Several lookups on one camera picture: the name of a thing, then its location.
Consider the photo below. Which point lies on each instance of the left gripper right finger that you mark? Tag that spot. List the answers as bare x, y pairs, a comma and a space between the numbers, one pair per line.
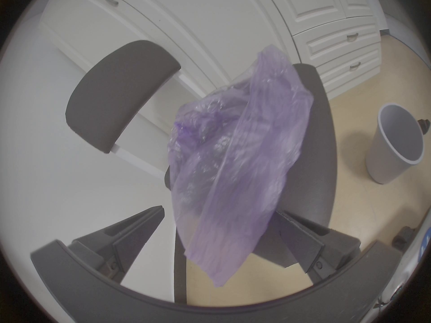
330, 247

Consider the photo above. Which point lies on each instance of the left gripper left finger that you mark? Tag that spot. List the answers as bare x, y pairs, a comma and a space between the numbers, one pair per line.
101, 247

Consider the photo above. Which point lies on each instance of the purple plastic bag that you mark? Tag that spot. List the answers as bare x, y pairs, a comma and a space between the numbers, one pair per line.
235, 167

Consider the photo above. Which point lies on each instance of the white trash bin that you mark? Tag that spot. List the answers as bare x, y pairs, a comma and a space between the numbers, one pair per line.
387, 153

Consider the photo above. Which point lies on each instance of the grey and white chair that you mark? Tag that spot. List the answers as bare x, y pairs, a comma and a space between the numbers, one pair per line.
114, 93

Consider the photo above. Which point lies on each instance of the white wardrobe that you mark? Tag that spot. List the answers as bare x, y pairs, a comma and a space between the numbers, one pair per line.
235, 18

